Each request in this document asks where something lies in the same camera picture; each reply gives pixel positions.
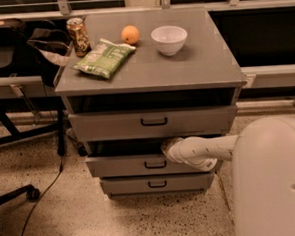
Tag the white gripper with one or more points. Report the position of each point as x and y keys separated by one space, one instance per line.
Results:
x=174 y=150

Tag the grey drawer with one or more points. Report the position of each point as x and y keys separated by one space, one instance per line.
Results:
x=152 y=123
x=120 y=158
x=113 y=186

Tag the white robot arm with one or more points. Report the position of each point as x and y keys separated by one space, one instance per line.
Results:
x=263 y=172

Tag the grey bottom drawer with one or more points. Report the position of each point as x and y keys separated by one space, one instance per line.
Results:
x=113 y=186

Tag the grey drawer cabinet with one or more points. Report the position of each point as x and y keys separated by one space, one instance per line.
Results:
x=202 y=74

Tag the grey top drawer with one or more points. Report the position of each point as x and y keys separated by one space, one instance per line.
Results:
x=152 y=123

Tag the white ceramic bowl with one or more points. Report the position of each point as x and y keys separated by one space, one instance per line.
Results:
x=168 y=40

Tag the green chip bag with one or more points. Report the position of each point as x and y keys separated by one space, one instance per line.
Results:
x=104 y=59

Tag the orange fruit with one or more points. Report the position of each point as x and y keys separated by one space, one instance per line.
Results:
x=130 y=35

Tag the patterned drink can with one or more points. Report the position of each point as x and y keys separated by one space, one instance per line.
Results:
x=77 y=31

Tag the black office chair base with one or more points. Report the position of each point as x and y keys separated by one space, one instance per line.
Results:
x=31 y=192

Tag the dark jacket on chair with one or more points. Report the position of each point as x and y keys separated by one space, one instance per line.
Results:
x=50 y=48

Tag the black bag on desk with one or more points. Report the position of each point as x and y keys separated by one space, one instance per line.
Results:
x=11 y=30

